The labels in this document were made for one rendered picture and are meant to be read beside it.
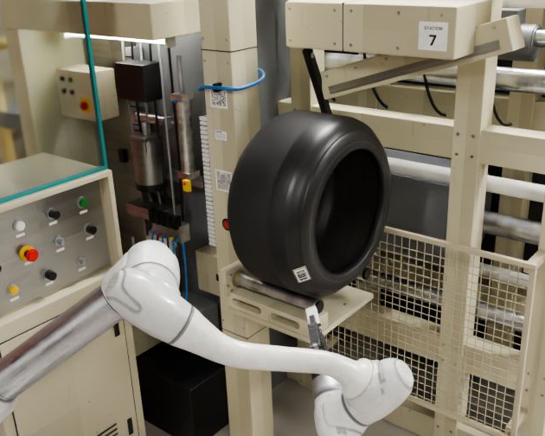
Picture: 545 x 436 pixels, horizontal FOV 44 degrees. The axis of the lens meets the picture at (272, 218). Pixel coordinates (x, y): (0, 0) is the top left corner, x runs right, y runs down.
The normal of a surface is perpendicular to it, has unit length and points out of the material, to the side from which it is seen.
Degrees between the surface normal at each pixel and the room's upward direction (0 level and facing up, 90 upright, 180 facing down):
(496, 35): 90
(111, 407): 90
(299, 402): 0
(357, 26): 90
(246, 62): 90
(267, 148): 40
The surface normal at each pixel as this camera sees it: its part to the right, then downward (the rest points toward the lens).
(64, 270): 0.78, 0.21
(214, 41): -0.63, 0.32
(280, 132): -0.31, -0.69
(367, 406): -0.21, 0.48
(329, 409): -0.72, -0.46
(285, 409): -0.04, -0.92
